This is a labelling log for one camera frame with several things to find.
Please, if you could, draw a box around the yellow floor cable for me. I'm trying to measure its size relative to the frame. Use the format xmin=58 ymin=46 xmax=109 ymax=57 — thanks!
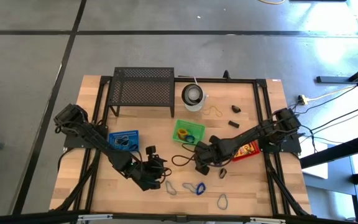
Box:
xmin=257 ymin=0 xmax=287 ymax=6

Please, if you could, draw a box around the black desk foot bar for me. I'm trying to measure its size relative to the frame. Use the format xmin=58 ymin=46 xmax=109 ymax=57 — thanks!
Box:
xmin=316 ymin=58 xmax=358 ymax=84
xmin=300 ymin=133 xmax=358 ymax=169

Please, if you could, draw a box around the white cylinder with black rim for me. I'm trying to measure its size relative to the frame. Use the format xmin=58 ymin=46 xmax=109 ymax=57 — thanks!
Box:
xmin=181 ymin=83 xmax=209 ymax=113

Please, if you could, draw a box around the black mesh metal shelf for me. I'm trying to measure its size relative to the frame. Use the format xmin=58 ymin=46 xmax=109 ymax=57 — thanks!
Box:
xmin=108 ymin=67 xmax=176 ymax=118

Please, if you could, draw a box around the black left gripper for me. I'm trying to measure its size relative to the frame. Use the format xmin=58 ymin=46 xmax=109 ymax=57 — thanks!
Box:
xmin=137 ymin=145 xmax=171 ymax=182

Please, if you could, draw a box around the black table frame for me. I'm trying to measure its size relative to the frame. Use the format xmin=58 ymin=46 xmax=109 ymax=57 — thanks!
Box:
xmin=50 ymin=75 xmax=316 ymax=218

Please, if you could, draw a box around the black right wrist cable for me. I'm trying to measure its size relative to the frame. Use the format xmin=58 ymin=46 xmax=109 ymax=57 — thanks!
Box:
xmin=171 ymin=154 xmax=198 ymax=167

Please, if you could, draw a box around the red plastic basket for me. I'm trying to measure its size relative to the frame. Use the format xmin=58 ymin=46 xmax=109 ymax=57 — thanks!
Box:
xmin=231 ymin=139 xmax=261 ymax=162

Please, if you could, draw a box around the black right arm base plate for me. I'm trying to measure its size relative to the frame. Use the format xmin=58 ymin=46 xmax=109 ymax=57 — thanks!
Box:
xmin=259 ymin=136 xmax=303 ymax=154

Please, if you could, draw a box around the light blue rubber band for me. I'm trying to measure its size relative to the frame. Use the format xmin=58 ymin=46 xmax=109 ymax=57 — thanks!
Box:
xmin=216 ymin=193 xmax=229 ymax=210
xmin=181 ymin=182 xmax=198 ymax=194

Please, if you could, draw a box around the black front crossbeam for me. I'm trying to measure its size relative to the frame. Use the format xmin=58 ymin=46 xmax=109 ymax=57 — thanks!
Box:
xmin=0 ymin=210 xmax=358 ymax=224

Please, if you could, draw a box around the pale yellow power cable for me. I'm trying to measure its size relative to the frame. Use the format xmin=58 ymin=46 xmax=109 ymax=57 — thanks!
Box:
xmin=308 ymin=84 xmax=358 ymax=102

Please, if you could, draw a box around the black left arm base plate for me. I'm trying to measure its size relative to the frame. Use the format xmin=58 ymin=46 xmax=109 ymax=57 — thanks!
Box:
xmin=63 ymin=124 xmax=109 ymax=149

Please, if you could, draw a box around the silver bracket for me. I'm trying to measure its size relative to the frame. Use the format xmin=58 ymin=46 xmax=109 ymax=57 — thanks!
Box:
xmin=77 ymin=213 xmax=114 ymax=222
xmin=249 ymin=217 xmax=287 ymax=224

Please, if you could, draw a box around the large yellow crayon box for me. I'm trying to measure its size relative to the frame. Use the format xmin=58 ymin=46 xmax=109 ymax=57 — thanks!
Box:
xmin=234 ymin=143 xmax=257 ymax=158

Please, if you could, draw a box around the green plastic basket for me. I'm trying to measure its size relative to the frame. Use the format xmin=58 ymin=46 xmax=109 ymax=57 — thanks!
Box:
xmin=172 ymin=119 xmax=206 ymax=147

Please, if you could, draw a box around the blue plastic basket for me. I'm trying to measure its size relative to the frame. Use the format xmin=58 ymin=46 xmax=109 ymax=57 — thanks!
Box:
xmin=108 ymin=129 xmax=140 ymax=152

